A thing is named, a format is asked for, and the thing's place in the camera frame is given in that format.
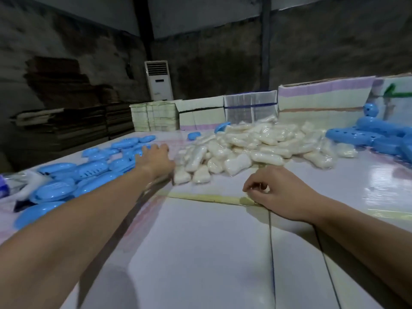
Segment silver sheet bundle, blue band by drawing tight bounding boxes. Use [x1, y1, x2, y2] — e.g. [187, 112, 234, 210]
[224, 90, 279, 124]

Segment white sheet stack, green mark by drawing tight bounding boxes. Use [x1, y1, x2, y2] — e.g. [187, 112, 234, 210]
[370, 73, 412, 126]

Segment person's left hand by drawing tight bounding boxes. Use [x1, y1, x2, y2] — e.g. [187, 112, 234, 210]
[135, 143, 176, 181]

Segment person's left forearm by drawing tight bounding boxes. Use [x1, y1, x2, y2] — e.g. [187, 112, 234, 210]
[0, 167, 155, 309]

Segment person's right forearm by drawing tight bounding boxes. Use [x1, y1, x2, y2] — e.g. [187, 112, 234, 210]
[312, 197, 412, 308]

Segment white standing air conditioner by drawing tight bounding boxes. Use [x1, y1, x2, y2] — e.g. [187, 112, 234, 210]
[144, 60, 174, 102]

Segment stack of greenish paper sheets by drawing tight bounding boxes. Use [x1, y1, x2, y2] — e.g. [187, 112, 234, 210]
[130, 100, 181, 132]

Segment white carton stack, pink stripe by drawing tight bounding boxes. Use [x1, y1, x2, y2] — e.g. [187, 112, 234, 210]
[277, 76, 376, 129]

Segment pile of white soaps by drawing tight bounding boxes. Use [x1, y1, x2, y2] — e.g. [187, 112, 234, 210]
[173, 115, 358, 185]

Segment stacks of brown cardboard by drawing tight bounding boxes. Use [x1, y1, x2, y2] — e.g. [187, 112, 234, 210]
[9, 57, 135, 158]

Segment pile of blue plastic lids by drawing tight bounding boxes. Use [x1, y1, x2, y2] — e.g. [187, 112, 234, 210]
[325, 116, 412, 163]

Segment dark metal pillar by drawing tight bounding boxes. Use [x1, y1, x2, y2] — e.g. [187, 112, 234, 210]
[132, 0, 155, 61]
[260, 0, 272, 91]

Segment white crumpled plastic bag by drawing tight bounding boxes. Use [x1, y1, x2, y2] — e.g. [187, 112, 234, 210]
[12, 170, 49, 200]

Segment row of stacked flat cartons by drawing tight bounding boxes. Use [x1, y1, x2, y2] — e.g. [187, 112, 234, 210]
[175, 95, 226, 131]

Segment black phone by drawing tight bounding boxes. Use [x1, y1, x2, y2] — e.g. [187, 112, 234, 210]
[13, 199, 33, 213]

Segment clear plastic bag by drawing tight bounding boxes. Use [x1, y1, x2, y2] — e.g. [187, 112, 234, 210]
[238, 196, 266, 208]

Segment clear water bottle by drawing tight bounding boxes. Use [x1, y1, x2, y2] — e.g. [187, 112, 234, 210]
[0, 173, 17, 198]

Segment pile of blue slotted lids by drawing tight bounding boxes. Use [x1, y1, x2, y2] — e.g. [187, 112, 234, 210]
[13, 135, 157, 230]

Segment person's right hand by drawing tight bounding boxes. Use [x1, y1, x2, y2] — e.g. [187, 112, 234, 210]
[243, 166, 326, 224]

